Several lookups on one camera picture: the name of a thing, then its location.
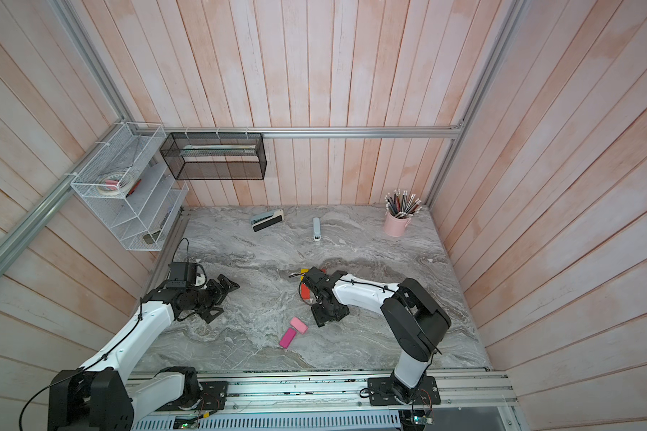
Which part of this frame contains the magenta block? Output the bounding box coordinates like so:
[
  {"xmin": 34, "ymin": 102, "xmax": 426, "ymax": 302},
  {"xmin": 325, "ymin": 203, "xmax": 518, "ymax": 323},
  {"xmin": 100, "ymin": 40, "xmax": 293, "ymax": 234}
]
[{"xmin": 279, "ymin": 327, "xmax": 298, "ymax": 349}]

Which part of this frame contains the light pink block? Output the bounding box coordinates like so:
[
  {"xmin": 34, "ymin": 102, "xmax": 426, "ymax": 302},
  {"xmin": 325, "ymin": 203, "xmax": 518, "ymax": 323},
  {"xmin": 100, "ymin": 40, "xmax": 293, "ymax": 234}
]
[{"xmin": 289, "ymin": 317, "xmax": 308, "ymax": 334}]

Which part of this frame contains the white wire shelf rack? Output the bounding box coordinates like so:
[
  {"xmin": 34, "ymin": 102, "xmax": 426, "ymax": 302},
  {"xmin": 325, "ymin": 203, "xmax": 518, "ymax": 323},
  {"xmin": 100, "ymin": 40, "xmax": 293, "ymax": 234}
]
[{"xmin": 71, "ymin": 122, "xmax": 188, "ymax": 251}]

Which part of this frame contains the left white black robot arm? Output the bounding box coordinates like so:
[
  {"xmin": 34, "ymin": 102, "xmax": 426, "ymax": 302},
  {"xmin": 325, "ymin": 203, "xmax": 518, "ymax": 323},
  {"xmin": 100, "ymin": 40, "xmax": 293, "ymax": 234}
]
[{"xmin": 48, "ymin": 262, "xmax": 239, "ymax": 430}]

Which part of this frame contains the tape roll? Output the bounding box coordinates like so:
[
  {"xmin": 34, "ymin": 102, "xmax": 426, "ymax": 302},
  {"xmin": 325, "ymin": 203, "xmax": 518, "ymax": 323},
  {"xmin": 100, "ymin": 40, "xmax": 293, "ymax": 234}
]
[{"xmin": 96, "ymin": 172, "xmax": 133, "ymax": 197}]

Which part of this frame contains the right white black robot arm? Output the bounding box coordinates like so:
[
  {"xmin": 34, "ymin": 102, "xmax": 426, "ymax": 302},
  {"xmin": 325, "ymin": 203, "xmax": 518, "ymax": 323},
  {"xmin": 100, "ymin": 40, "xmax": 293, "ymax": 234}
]
[{"xmin": 297, "ymin": 267, "xmax": 452, "ymax": 406}]

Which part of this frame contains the black mesh basket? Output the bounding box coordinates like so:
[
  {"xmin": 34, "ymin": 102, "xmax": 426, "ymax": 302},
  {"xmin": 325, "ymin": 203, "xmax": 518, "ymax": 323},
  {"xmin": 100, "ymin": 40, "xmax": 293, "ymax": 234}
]
[{"xmin": 160, "ymin": 132, "xmax": 268, "ymax": 181}]

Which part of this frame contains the bundle of pencils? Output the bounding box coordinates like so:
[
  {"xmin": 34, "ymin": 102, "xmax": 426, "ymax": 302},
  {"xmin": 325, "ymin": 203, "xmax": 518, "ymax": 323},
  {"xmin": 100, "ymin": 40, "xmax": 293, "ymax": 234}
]
[{"xmin": 385, "ymin": 190, "xmax": 422, "ymax": 219}]

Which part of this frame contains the black stapler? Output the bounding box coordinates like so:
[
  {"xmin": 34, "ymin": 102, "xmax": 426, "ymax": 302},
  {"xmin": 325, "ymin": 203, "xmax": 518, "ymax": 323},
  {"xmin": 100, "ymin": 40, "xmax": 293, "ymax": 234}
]
[{"xmin": 251, "ymin": 209, "xmax": 284, "ymax": 232}]

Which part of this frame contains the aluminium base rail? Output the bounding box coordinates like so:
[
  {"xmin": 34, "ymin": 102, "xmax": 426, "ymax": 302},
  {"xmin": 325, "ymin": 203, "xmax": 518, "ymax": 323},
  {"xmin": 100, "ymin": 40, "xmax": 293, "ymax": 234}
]
[{"xmin": 128, "ymin": 368, "xmax": 520, "ymax": 418}]

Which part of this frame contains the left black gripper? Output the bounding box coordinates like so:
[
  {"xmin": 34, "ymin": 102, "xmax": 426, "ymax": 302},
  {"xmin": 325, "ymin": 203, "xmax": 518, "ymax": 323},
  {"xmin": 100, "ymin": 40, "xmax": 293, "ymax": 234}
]
[{"xmin": 187, "ymin": 274, "xmax": 241, "ymax": 323}]

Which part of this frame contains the pink pencil cup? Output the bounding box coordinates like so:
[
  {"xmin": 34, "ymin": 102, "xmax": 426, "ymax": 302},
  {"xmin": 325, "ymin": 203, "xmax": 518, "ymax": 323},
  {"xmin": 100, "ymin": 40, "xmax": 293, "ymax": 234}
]
[{"xmin": 384, "ymin": 212, "xmax": 412, "ymax": 238}]

